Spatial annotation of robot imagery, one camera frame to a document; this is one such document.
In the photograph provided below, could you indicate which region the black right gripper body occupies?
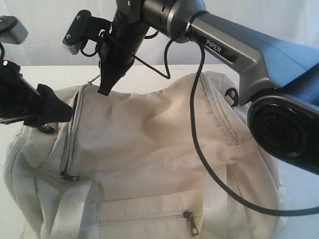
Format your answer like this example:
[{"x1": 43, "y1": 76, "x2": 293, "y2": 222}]
[{"x1": 99, "y1": 0, "x2": 150, "y2": 70}]

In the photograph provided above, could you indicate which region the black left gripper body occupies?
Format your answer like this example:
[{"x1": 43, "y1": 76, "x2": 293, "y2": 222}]
[{"x1": 0, "y1": 60, "x2": 40, "y2": 123}]

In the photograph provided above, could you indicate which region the metal key ring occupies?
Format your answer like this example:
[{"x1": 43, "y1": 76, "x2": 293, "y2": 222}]
[{"x1": 87, "y1": 74, "x2": 102, "y2": 85}]

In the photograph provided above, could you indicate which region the beige duffel bag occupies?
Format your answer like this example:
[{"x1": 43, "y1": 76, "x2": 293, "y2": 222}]
[{"x1": 4, "y1": 74, "x2": 286, "y2": 239}]

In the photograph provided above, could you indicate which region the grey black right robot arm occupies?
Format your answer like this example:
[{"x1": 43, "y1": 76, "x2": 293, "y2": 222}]
[{"x1": 99, "y1": 0, "x2": 319, "y2": 174}]

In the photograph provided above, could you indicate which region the white backdrop curtain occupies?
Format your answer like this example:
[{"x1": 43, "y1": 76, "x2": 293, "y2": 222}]
[{"x1": 0, "y1": 0, "x2": 319, "y2": 66}]

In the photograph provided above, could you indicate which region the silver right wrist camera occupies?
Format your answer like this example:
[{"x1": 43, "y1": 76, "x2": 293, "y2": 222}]
[{"x1": 62, "y1": 9, "x2": 100, "y2": 55}]

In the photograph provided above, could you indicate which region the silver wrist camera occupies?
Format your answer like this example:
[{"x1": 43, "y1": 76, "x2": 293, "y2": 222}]
[
  {"x1": 0, "y1": 15, "x2": 28, "y2": 45},
  {"x1": 62, "y1": 9, "x2": 100, "y2": 55}
]

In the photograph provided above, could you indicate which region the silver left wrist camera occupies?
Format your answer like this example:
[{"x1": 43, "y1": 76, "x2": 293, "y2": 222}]
[{"x1": 0, "y1": 15, "x2": 28, "y2": 45}]

